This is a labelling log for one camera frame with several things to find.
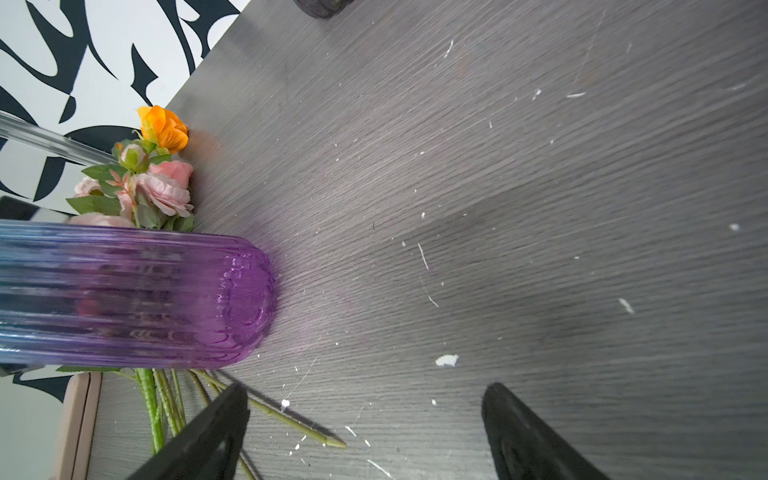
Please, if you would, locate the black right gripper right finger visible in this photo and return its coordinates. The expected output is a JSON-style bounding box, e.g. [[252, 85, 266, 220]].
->
[[481, 383, 608, 480]]

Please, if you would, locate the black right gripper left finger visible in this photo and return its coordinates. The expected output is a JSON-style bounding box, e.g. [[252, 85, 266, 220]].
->
[[129, 383, 250, 480]]

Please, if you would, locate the purple ribbed glass vase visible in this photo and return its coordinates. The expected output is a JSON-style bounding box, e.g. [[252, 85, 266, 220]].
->
[[1, 220, 276, 369]]

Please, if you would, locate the dark maroon glass vase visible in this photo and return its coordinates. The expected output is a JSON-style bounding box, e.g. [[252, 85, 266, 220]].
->
[[293, 0, 353, 19]]

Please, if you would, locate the white and peach rosebud stem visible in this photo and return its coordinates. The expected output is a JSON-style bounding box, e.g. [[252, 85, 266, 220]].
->
[[113, 367, 349, 480]]

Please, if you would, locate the pink rectangular block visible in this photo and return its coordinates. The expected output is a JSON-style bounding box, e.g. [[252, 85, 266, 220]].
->
[[50, 372, 103, 480]]

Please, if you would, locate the orange pink blue rosebud stem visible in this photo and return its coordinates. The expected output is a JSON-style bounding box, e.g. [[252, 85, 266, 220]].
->
[[138, 105, 189, 154]]

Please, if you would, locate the aluminium frame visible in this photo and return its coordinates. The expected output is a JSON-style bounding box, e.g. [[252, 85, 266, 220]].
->
[[1, 112, 117, 166]]

